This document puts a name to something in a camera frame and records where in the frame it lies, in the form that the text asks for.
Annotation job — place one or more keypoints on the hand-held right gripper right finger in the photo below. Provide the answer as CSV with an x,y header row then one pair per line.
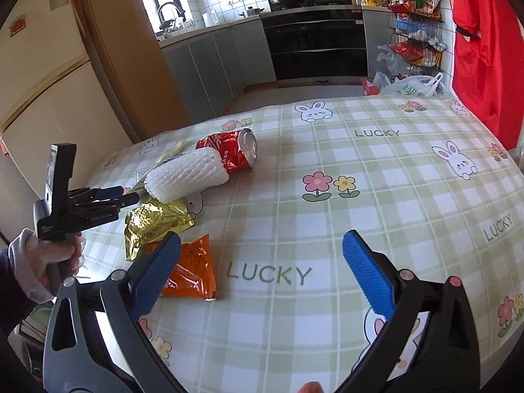
x,y
366,272

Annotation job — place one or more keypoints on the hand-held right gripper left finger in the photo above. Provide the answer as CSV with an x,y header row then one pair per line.
x,y
157,272

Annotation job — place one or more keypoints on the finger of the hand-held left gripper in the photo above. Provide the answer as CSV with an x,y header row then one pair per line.
x,y
109,192
123,202

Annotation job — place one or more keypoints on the orange snack packet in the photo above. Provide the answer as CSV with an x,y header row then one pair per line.
x,y
192,270

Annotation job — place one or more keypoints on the gold foil wrapper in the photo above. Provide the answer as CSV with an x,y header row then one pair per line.
x,y
155,221

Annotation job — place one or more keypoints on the white foam fruit net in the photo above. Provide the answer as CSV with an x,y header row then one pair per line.
x,y
184,176

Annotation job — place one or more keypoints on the red drink can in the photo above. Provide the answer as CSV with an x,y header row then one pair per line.
x,y
235,151

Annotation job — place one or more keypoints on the person's left forearm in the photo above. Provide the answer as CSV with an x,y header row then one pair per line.
x,y
18,282

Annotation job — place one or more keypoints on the person's left hand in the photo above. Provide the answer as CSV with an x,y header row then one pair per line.
x,y
36,260

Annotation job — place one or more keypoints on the person's right hand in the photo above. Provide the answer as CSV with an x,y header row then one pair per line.
x,y
311,388

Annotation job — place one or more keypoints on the pale yellow wrapper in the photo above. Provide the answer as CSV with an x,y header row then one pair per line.
x,y
172,156

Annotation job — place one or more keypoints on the cream fridge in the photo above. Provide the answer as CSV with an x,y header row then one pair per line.
x,y
61,110

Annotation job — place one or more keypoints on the checked rabbit print tablecloth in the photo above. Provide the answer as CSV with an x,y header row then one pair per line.
x,y
327,213

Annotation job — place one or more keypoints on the wooden partition panel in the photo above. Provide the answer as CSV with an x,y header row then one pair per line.
x,y
135,57

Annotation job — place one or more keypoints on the red square fridge magnet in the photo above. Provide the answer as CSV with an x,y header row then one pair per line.
x,y
18,24

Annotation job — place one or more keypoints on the grey lower kitchen cabinets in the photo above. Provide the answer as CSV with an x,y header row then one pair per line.
x,y
213,65

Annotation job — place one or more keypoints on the red paper bag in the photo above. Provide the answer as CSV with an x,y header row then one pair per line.
x,y
370,88

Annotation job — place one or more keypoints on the kitchen faucet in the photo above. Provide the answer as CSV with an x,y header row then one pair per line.
x,y
172,16

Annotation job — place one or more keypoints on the white green print plastic bag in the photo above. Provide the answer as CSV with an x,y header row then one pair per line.
x,y
413,86

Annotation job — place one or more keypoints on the white electric kettle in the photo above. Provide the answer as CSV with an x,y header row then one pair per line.
x,y
210,19

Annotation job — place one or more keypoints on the clear plastic bags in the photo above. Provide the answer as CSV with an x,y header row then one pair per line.
x,y
391,59

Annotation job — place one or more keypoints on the steel cooking pot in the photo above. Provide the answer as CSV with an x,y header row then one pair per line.
x,y
251,12

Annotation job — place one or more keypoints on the black oven stove unit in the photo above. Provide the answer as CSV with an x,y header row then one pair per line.
x,y
315,45

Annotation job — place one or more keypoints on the red apron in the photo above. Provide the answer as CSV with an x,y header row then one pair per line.
x,y
487,49

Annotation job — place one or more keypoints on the black wok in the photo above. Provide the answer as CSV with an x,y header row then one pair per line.
x,y
286,0

